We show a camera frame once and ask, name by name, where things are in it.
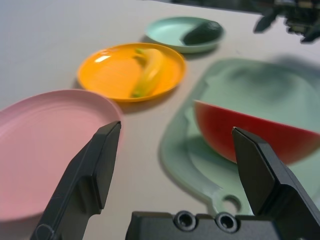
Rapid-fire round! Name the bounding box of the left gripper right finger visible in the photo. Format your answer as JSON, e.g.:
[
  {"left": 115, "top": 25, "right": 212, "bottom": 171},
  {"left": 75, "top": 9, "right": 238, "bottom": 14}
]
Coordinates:
[{"left": 231, "top": 126, "right": 320, "bottom": 240}]

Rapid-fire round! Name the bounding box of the toy watermelon slice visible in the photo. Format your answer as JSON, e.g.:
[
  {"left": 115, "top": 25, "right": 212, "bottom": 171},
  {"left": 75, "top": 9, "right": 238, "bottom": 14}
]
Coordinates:
[{"left": 193, "top": 99, "right": 320, "bottom": 166}]

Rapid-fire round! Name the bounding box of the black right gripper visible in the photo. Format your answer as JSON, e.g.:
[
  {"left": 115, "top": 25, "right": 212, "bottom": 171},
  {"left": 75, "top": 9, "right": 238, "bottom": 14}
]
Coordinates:
[{"left": 252, "top": 0, "right": 320, "bottom": 44}]

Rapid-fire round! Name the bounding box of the pink plastic plate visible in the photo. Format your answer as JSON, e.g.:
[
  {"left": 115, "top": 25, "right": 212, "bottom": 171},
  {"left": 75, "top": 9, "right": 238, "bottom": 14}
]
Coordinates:
[{"left": 0, "top": 89, "right": 125, "bottom": 223}]

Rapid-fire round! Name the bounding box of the green silicone cutting board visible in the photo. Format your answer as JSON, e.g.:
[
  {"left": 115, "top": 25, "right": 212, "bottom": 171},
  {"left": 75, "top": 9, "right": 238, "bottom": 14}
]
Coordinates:
[{"left": 159, "top": 57, "right": 320, "bottom": 218}]

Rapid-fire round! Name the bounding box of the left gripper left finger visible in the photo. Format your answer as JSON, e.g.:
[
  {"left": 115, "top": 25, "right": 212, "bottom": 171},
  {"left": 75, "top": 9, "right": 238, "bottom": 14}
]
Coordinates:
[{"left": 29, "top": 120, "right": 123, "bottom": 240}]

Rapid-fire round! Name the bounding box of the toy yellow banana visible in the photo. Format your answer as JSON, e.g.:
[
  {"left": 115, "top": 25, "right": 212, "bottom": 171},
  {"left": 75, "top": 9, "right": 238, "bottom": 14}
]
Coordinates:
[{"left": 129, "top": 47, "right": 166, "bottom": 99}]

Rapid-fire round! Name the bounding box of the toy dark green avocado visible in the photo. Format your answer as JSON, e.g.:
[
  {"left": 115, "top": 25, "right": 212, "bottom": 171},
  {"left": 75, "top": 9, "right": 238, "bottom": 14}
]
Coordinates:
[{"left": 181, "top": 20, "right": 223, "bottom": 46}]

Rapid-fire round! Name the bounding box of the mint green plastic plate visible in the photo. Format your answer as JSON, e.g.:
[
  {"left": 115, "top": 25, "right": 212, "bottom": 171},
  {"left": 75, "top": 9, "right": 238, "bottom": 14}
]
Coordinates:
[{"left": 144, "top": 16, "right": 227, "bottom": 54}]

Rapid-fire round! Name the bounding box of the yellow plastic plate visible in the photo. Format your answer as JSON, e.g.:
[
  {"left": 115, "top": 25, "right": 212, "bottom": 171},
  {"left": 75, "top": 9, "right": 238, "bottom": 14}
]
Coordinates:
[{"left": 76, "top": 42, "right": 187, "bottom": 103}]

